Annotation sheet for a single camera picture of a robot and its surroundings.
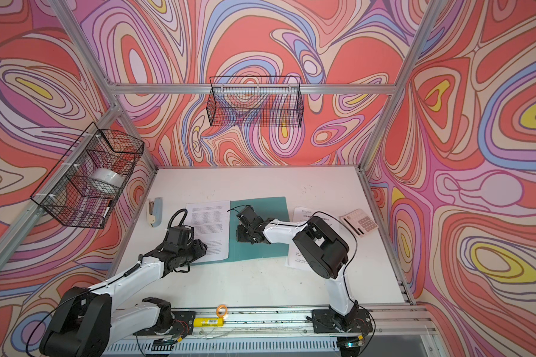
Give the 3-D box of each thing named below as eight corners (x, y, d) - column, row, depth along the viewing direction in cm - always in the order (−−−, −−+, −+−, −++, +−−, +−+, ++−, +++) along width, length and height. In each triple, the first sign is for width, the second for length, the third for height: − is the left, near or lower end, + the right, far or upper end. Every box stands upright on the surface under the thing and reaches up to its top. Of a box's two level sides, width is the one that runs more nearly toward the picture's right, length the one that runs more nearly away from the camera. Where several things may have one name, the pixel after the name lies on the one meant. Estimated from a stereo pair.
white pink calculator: (358, 239, 96) (361, 235, 93) (340, 218, 102) (342, 214, 100) (376, 229, 99) (379, 225, 96) (357, 209, 106) (359, 205, 103)
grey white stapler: (149, 228, 99) (145, 224, 96) (150, 202, 108) (147, 198, 105) (162, 225, 100) (159, 221, 97) (162, 200, 109) (159, 195, 106)
